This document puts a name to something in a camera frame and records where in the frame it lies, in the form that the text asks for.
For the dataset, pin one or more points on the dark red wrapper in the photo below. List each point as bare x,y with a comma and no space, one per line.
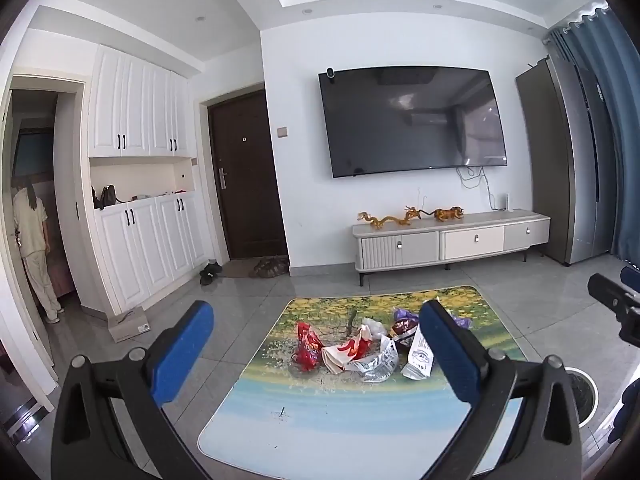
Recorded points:
402,332

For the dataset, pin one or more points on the blue curtain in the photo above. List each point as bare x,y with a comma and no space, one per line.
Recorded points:
620,110

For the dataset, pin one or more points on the white printed packet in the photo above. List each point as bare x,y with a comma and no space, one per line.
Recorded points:
419,355

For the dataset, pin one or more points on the silver white bag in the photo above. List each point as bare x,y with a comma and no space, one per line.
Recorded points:
377,365

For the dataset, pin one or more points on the small camera on television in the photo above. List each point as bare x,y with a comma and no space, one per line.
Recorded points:
330,74

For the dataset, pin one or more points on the dark blue cloth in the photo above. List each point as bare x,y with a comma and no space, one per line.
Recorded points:
630,410

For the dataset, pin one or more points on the white wall cupboard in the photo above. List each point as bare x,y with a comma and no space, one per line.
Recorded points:
135,105

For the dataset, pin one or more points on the white tissue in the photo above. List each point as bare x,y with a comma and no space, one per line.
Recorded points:
374,326

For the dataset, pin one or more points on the wall switch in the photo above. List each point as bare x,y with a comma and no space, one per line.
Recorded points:
282,132

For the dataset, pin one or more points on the white base cupboard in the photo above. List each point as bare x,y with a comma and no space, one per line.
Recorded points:
150,250

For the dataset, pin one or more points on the cardboard box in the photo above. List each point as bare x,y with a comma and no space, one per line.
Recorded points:
127,325

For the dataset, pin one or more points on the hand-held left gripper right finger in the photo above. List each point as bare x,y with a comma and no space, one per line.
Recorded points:
445,355

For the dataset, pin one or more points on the wall-mounted black television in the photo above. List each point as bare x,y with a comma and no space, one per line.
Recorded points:
412,120

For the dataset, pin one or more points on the golden dragon figurine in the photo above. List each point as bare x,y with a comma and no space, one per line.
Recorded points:
385,220

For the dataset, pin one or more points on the white round waste bin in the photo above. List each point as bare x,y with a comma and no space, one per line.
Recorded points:
582,395

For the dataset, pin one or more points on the black shoes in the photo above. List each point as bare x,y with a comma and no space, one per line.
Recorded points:
210,272

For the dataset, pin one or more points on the red snack wrapper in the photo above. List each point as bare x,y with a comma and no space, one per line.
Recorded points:
307,347

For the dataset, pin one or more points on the brown shoes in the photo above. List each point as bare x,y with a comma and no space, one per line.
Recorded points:
270,266

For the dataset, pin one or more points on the golden tiger figurine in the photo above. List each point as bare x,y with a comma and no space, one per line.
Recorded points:
447,214

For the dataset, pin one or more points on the white grey television cabinet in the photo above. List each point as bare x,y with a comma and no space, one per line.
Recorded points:
450,240

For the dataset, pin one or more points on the purple wrapper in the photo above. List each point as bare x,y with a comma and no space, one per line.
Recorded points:
462,322
405,316

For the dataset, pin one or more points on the dark brown entrance door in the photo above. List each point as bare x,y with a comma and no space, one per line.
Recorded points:
245,180

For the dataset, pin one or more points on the brown doormat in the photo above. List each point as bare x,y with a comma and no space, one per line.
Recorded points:
237,267

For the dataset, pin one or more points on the grey refrigerator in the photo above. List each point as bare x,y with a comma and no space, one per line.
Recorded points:
560,160

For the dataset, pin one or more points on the landscape print coffee table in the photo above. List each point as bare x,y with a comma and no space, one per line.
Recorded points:
310,420

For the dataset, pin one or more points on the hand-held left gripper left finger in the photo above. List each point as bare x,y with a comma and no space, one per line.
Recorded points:
185,350

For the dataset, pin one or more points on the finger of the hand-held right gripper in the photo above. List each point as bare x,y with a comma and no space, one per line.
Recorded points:
631,275
607,292

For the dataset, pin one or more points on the white and red wrapper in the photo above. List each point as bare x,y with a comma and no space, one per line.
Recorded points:
345,352

